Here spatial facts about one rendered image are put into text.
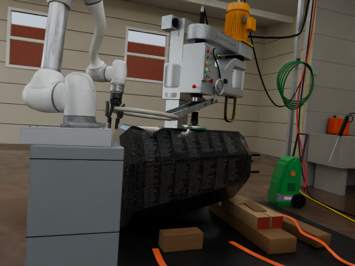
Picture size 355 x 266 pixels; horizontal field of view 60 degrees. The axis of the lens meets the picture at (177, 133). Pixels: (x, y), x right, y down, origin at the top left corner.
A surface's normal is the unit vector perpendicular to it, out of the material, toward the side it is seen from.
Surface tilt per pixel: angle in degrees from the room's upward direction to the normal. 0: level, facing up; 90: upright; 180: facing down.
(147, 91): 90
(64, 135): 90
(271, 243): 90
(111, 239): 90
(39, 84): 76
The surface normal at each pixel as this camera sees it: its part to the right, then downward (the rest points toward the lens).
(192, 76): -0.59, 0.00
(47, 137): 0.33, 0.07
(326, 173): -0.94, -0.05
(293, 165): 0.13, 0.06
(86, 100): 0.62, 0.04
